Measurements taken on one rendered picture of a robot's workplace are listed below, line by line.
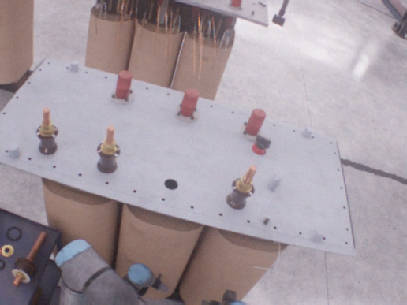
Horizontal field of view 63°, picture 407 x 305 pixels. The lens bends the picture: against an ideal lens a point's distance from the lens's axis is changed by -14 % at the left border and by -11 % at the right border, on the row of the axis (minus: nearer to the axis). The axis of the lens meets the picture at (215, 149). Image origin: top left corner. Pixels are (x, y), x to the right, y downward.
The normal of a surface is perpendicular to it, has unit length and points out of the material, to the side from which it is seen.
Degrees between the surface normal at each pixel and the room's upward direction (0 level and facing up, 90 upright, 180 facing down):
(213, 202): 0
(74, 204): 90
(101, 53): 90
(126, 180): 0
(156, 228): 90
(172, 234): 90
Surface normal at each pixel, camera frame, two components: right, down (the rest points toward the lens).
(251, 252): -0.11, 0.67
